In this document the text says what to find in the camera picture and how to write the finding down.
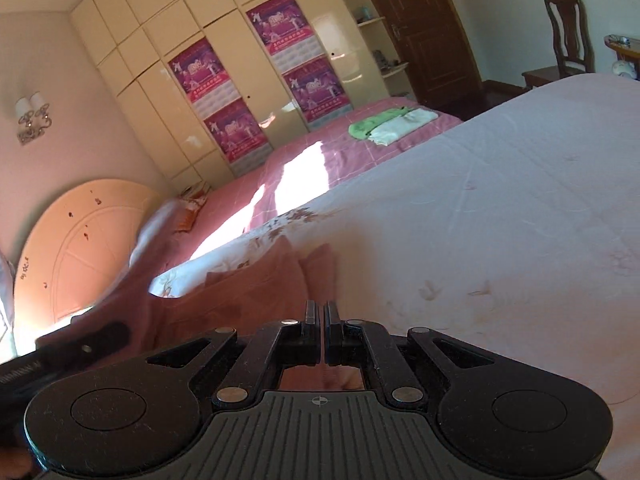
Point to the pink checked bed cover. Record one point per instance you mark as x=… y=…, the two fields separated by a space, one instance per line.
x=300 y=175

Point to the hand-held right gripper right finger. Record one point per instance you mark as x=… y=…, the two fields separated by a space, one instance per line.
x=331 y=324

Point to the orange striped pillow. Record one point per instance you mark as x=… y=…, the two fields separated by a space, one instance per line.
x=186 y=221

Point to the cream corner shelf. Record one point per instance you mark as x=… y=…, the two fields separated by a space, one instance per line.
x=395 y=74

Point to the white round object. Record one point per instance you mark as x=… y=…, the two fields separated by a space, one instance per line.
x=624 y=69

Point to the orange white patterned pillow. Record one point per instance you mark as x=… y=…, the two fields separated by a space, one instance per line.
x=196 y=194

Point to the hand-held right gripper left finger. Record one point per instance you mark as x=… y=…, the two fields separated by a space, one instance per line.
x=311 y=324

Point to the dark wooden door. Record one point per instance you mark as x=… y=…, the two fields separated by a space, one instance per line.
x=430 y=50

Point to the green folded cloth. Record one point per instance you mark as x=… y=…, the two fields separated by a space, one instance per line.
x=367 y=127

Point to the cream rounded headboard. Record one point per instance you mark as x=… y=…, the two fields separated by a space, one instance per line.
x=65 y=250

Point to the dark small shelf items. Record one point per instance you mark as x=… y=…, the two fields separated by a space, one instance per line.
x=386 y=61

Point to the dark wooden chair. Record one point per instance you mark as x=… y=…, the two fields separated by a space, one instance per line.
x=567 y=25

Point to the purple wall poster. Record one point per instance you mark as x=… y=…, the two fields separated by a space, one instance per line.
x=282 y=22
x=235 y=130
x=316 y=87
x=200 y=70

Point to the cream wardrobe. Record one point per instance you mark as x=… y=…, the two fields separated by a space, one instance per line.
x=150 y=90

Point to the white floral bed sheet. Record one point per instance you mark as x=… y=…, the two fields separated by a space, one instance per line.
x=500 y=210

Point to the white folded cloth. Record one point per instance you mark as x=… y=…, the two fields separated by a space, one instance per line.
x=395 y=131

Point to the double shade wall lamp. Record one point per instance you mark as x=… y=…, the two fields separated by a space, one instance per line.
x=32 y=117

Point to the wooden side table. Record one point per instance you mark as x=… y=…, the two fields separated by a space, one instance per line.
x=627 y=52

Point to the teal cup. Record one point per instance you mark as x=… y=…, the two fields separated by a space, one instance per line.
x=365 y=13

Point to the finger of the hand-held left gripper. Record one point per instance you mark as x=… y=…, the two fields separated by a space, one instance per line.
x=87 y=342

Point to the pink knit sweater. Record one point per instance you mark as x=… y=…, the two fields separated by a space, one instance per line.
x=240 y=305

